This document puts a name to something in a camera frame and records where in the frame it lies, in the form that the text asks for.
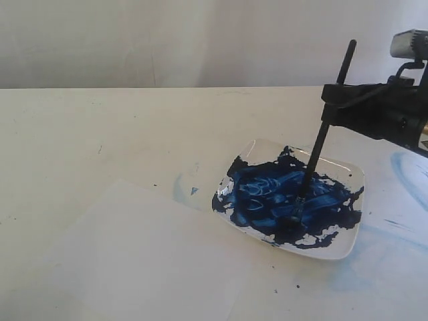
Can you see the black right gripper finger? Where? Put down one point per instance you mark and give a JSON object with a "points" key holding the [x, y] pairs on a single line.
{"points": [[364, 92], [374, 120]]}

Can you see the white paper sheet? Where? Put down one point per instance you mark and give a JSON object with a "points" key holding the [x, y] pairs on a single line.
{"points": [[135, 255]]}

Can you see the white plate with blue paint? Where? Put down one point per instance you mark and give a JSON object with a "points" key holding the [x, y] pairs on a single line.
{"points": [[259, 190]]}

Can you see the black paintbrush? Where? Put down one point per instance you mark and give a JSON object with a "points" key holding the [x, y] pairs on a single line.
{"points": [[295, 217]]}

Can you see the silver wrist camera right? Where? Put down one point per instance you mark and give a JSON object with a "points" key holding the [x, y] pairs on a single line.
{"points": [[411, 44]]}

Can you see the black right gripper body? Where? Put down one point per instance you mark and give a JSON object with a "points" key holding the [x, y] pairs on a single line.
{"points": [[419, 113]]}

